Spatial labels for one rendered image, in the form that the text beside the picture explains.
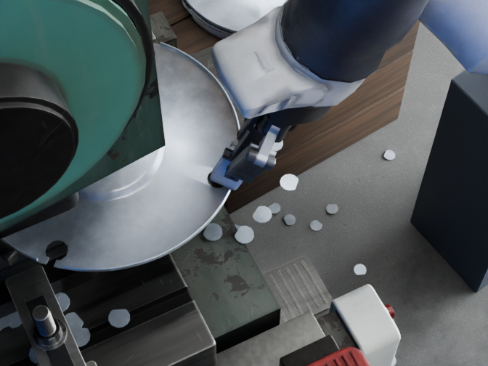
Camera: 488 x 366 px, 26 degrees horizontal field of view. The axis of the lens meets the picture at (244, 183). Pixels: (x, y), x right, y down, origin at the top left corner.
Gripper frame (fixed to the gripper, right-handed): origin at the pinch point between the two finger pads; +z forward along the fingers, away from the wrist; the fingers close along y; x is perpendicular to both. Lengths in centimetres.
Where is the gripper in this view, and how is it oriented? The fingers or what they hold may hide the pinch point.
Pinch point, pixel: (234, 165)
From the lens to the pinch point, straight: 105.4
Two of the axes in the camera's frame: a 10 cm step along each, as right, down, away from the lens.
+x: -9.1, -3.9, -1.5
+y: 2.8, -8.3, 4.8
